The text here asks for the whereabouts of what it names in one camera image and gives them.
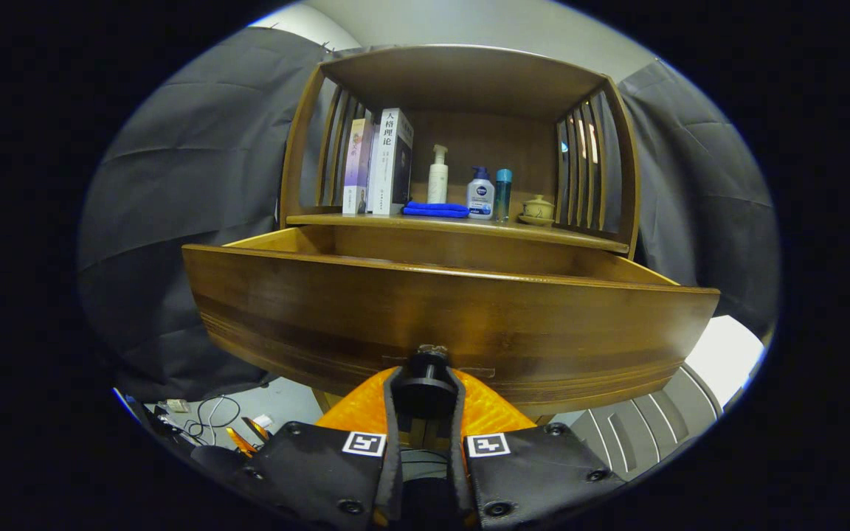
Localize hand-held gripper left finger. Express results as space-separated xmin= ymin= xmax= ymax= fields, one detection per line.
xmin=193 ymin=367 xmax=404 ymax=531

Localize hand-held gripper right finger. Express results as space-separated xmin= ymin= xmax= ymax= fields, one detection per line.
xmin=446 ymin=367 xmax=626 ymax=531

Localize wooden drawer with black knob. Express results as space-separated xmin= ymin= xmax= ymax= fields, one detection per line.
xmin=182 ymin=225 xmax=721 ymax=420

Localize wooden countertop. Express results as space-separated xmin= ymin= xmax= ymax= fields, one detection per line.
xmin=286 ymin=199 xmax=630 ymax=255

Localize brown wooden cabinet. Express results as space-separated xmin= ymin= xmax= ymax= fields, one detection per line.
xmin=277 ymin=44 xmax=641 ymax=430

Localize white appliance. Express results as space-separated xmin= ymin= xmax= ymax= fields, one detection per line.
xmin=550 ymin=316 xmax=767 ymax=482

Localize ceramic lidded teacup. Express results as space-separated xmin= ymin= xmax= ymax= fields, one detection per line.
xmin=517 ymin=194 xmax=556 ymax=227

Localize white bottle with blue cap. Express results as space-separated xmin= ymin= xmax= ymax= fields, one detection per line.
xmin=466 ymin=166 xmax=496 ymax=221

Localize blue folded cloth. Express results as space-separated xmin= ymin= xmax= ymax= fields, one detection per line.
xmin=402 ymin=201 xmax=470 ymax=219

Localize teal bottle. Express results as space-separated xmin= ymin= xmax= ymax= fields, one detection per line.
xmin=495 ymin=168 xmax=513 ymax=223

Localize black backdrop cloth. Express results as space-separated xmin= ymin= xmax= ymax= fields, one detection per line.
xmin=77 ymin=26 xmax=781 ymax=403

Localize white pump bottle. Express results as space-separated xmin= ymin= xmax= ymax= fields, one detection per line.
xmin=427 ymin=144 xmax=449 ymax=205

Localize white and black book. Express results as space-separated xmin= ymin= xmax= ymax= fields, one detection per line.
xmin=367 ymin=108 xmax=415 ymax=216

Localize purple book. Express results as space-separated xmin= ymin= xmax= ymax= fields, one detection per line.
xmin=342 ymin=118 xmax=374 ymax=216

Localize black floor cables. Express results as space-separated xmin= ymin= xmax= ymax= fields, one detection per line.
xmin=183 ymin=395 xmax=243 ymax=443

